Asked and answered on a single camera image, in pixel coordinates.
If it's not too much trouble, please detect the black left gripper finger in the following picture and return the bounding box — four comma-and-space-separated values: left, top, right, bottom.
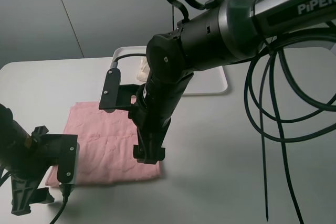
11, 176, 35, 214
33, 187, 55, 204

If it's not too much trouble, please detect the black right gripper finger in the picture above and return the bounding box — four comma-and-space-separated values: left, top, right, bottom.
133, 145, 165, 164

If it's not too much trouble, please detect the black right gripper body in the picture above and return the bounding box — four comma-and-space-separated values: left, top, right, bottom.
128, 98, 171, 151

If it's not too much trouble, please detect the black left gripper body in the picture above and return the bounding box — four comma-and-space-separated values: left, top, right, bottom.
5, 126, 71, 179

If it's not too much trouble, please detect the pink towel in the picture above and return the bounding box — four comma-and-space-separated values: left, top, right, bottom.
45, 97, 162, 189

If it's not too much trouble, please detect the white towel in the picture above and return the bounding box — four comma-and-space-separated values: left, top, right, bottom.
137, 57, 150, 82

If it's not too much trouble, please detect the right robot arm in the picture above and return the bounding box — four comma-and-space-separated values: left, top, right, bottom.
129, 0, 335, 164

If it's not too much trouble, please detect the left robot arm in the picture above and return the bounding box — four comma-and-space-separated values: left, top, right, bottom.
1, 106, 79, 216

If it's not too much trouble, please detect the white plastic tray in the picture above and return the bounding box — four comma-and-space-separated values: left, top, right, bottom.
112, 46, 228, 96

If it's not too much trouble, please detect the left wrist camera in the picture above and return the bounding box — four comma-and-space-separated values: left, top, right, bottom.
57, 135, 80, 184

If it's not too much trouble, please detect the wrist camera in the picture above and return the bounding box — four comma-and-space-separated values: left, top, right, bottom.
57, 135, 80, 184
99, 68, 140, 113

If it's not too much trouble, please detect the left camera cable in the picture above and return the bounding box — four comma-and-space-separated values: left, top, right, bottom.
0, 166, 73, 224

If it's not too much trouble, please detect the camera cable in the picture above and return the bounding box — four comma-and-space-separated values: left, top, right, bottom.
0, 166, 73, 224
244, 0, 336, 224

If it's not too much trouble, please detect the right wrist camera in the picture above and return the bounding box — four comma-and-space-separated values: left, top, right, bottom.
99, 68, 140, 113

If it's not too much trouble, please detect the right camera cable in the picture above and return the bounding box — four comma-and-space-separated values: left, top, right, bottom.
244, 0, 336, 224

